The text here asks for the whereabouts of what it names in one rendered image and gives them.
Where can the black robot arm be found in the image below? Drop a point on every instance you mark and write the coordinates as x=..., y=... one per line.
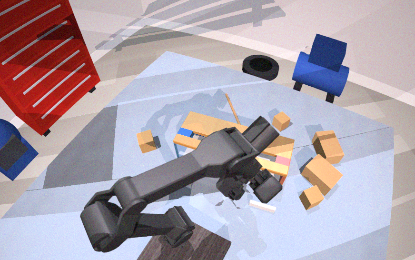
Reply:
x=222, y=154

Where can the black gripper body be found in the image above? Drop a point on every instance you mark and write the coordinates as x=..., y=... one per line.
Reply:
x=267, y=186

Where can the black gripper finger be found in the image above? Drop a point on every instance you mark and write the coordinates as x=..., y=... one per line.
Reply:
x=254, y=186

